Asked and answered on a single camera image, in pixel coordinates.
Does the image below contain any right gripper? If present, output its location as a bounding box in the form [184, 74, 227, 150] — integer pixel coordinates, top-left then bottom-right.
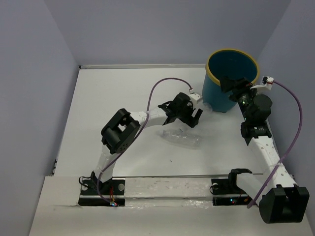
[219, 77, 259, 122]

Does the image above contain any clear slim plastic bottle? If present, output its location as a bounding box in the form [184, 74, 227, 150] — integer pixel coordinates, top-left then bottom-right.
[203, 103, 213, 113]

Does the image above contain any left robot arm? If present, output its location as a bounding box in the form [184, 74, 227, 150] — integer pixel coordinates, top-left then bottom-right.
[91, 92, 203, 194]

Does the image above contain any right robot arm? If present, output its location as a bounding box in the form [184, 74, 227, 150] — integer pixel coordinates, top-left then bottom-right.
[220, 76, 310, 224]

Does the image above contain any blue bin yellow rim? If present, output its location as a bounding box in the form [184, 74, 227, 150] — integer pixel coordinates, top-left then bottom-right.
[202, 49, 259, 113]

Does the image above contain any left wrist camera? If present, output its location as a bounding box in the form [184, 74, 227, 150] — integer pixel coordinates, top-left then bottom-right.
[189, 92, 202, 105]

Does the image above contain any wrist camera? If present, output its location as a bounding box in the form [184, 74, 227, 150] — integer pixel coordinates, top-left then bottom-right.
[250, 76, 274, 91]
[189, 92, 202, 105]

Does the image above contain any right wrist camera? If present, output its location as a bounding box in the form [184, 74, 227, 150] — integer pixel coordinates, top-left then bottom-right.
[250, 76, 274, 91]

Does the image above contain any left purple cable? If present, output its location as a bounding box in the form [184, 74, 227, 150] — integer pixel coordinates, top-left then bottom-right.
[95, 78, 194, 205]

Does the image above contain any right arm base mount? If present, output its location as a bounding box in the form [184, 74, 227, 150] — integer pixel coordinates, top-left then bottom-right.
[209, 168, 260, 206]

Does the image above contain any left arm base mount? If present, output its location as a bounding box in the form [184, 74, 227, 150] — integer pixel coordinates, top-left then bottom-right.
[78, 177, 126, 207]

